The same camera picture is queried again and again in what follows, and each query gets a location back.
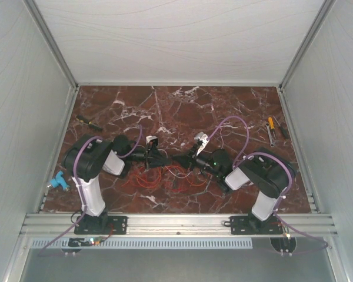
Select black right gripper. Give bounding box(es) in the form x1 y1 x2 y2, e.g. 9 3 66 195
171 144 221 179

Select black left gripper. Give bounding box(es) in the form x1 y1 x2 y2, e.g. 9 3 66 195
125 142 171 170

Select red wire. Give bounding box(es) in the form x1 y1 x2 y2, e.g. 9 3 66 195
128 164 207 192

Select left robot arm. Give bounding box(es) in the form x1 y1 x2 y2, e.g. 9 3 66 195
62 134 171 234

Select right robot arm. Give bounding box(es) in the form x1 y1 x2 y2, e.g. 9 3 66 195
172 145 297 234

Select black yellow screwdriver left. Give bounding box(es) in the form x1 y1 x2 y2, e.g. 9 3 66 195
76 115 103 132

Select blue plastic fitting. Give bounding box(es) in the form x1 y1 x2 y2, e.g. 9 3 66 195
46 170 69 191

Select black screwdriver right side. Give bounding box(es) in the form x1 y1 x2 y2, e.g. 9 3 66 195
278 117 290 139

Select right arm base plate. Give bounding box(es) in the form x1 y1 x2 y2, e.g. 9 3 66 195
229 215 284 235

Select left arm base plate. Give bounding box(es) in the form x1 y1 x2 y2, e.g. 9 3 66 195
74 215 128 235

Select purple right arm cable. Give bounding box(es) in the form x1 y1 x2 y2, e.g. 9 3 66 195
207 116 329 256

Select aluminium front rail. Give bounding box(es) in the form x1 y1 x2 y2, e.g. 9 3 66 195
20 213 337 237

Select grey slotted cable duct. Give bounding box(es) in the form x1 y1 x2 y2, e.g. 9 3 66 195
48 237 253 250

